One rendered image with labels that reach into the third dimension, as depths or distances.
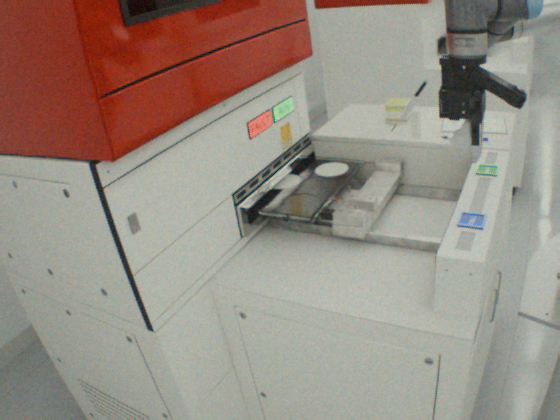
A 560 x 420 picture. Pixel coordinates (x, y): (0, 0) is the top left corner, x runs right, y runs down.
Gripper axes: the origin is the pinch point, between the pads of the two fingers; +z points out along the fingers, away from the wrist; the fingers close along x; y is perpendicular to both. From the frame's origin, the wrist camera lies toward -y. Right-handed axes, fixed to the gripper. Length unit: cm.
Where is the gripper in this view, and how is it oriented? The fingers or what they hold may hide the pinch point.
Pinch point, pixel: (478, 157)
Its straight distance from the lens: 96.6
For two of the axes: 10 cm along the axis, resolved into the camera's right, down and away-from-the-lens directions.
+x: -4.8, 4.7, -7.4
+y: -8.7, -1.2, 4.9
